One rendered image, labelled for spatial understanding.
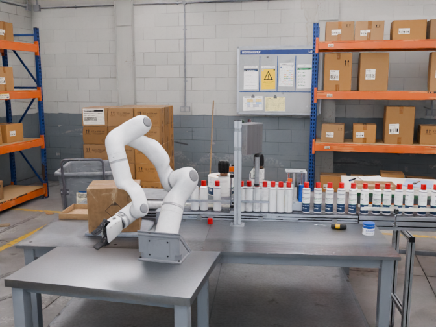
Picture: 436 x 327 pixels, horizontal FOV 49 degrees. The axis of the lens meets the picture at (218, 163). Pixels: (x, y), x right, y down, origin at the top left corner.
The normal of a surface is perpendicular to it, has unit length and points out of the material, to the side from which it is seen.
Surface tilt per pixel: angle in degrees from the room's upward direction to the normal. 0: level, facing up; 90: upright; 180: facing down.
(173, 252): 90
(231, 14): 90
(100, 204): 90
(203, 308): 90
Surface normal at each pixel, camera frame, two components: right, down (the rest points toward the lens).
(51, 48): -0.22, 0.16
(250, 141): 0.77, 0.11
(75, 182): 0.10, 0.22
